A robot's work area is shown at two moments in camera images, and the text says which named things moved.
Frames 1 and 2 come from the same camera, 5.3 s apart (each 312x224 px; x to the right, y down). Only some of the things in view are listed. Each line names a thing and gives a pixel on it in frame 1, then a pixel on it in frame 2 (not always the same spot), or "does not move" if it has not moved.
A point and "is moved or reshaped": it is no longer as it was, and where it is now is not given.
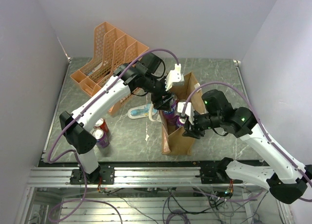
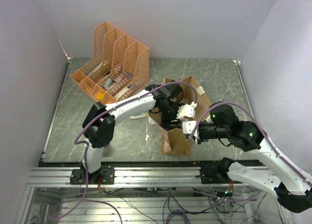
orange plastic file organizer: (110, 49) does not move
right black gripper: (193, 130) -> (201, 139)
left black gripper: (159, 102) -> (166, 121)
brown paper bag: (188, 99) is moved or reshaped
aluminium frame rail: (131, 177) does not move
